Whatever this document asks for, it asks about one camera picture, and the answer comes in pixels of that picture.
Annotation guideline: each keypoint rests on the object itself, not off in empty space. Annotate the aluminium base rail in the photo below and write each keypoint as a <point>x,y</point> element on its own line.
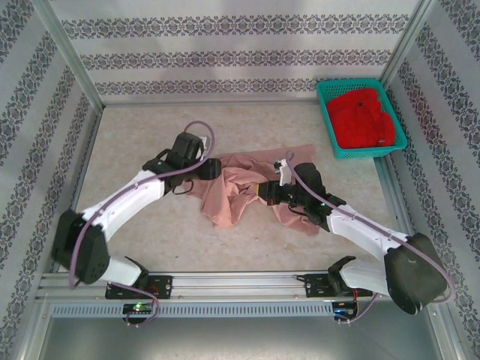
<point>236,285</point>

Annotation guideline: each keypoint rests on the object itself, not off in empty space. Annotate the red cloth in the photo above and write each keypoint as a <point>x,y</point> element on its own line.
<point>356,120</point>

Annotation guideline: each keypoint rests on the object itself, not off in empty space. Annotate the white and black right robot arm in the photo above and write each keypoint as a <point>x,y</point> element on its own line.
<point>360,228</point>

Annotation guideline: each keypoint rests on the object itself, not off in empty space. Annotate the aluminium back frame rail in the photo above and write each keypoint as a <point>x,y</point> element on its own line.
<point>150,103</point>

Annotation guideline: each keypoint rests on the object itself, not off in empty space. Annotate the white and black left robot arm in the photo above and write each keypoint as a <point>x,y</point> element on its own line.
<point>123,202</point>

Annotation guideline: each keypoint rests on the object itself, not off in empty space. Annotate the pink t-shirt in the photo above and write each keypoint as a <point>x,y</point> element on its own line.
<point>225,202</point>

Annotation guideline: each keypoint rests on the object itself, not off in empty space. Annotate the teal plastic basket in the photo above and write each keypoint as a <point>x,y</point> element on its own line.
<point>375,152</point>

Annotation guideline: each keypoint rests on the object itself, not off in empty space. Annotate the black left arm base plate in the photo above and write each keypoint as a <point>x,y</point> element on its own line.
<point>163,287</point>

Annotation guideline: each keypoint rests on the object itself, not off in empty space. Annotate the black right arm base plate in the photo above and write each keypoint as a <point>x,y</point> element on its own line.
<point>315,287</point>

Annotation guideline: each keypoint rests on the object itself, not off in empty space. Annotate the aluminium frame post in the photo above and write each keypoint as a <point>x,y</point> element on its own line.
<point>408,37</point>
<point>74,56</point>

